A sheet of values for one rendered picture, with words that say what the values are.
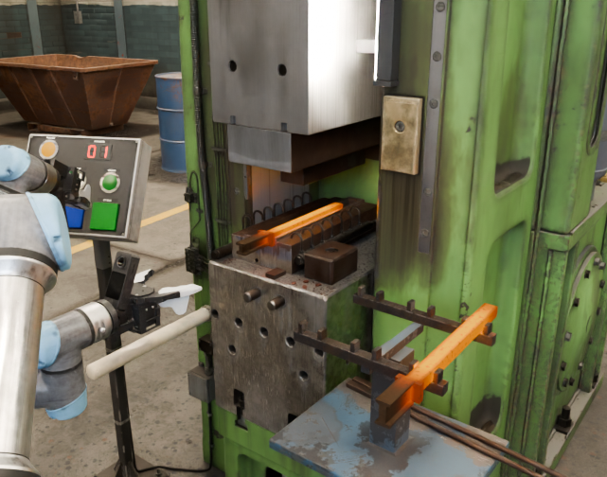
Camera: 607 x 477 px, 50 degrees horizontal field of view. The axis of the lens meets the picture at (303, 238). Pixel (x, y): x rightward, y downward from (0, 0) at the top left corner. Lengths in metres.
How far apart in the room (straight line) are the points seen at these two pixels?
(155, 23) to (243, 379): 8.46
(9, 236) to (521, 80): 1.29
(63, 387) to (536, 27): 1.35
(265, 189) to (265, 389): 0.57
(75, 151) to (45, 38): 9.29
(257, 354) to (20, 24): 9.54
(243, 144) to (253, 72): 0.18
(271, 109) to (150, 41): 8.55
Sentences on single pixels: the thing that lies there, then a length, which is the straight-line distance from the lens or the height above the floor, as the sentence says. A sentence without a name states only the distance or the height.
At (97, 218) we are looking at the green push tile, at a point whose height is 1.00.
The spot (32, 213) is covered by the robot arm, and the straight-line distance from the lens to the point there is 0.99.
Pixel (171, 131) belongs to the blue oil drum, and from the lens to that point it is 6.28.
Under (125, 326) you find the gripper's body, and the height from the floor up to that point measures 0.95.
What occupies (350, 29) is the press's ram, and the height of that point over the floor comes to 1.49.
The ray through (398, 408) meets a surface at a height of 0.96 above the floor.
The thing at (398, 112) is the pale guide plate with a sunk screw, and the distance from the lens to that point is 1.50.
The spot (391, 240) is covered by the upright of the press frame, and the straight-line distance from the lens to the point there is 1.60.
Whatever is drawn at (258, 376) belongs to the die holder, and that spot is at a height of 0.63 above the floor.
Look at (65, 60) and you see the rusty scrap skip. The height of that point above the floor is 0.78.
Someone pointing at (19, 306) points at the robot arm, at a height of 1.18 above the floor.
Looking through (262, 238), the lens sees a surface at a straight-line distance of 1.61.
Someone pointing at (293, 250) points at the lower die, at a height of 0.98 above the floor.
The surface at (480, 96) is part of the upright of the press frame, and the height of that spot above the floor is 1.37.
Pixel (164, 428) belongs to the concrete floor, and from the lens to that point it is 2.68.
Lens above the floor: 1.56
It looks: 20 degrees down
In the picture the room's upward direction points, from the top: straight up
